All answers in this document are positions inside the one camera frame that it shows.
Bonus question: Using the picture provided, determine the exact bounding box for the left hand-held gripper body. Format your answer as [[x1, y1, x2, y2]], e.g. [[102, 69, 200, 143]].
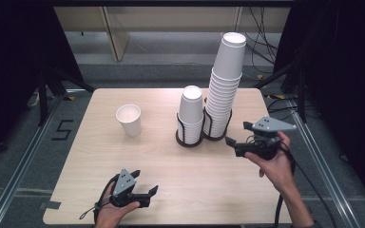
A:
[[110, 168, 151, 208]]

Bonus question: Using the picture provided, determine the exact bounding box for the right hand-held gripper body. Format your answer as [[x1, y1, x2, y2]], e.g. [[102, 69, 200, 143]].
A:
[[234, 116, 298, 161]]

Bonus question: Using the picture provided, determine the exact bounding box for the dark cup holder with rods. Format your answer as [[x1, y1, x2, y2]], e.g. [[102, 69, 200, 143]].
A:
[[175, 106, 233, 148]]

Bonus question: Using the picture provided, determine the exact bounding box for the white paper cup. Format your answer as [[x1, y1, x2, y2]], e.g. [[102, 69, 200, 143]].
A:
[[115, 104, 143, 138]]

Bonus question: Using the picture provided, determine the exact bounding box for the stack of white cups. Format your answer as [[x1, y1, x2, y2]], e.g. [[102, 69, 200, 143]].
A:
[[203, 31, 247, 139], [176, 85, 204, 145]]

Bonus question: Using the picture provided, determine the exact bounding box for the person's left hand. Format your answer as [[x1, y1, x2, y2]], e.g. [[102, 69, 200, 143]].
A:
[[94, 184, 141, 228]]

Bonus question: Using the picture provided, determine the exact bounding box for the person's right hand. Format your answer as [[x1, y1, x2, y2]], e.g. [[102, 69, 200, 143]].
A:
[[243, 131, 296, 195]]

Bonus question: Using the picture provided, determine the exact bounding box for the black metal stand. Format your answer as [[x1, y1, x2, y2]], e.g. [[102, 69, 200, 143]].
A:
[[253, 61, 308, 124], [36, 66, 96, 127]]

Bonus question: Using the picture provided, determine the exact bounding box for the grey tape piece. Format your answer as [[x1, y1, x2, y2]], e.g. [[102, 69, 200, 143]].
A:
[[38, 200, 62, 211]]

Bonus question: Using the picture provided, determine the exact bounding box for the black curtain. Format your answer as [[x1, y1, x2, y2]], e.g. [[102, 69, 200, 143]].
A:
[[275, 0, 365, 217], [0, 0, 86, 160]]

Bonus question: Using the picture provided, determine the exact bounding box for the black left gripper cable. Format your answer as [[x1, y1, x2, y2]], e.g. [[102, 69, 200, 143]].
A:
[[79, 174, 122, 222]]

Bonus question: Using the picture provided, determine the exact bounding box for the aluminium floor rail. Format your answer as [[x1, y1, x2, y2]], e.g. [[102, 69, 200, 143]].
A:
[[289, 107, 362, 228], [0, 91, 69, 228]]

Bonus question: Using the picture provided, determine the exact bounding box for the bundle of black cables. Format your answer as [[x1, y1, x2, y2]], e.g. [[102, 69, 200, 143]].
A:
[[245, 6, 279, 66]]

